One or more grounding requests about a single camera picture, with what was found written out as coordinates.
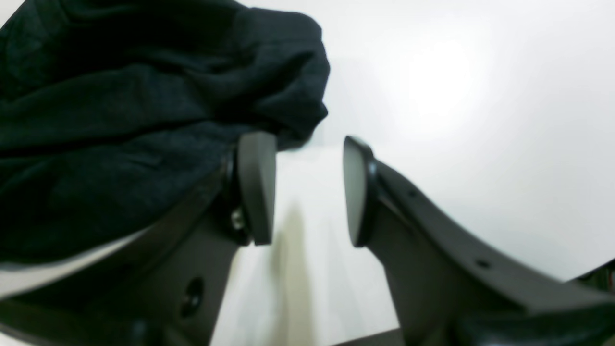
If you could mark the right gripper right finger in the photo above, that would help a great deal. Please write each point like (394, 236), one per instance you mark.
(451, 289)

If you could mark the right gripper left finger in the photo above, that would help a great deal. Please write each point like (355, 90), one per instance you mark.
(165, 285)

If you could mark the black t-shirt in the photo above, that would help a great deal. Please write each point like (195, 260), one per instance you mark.
(112, 109)

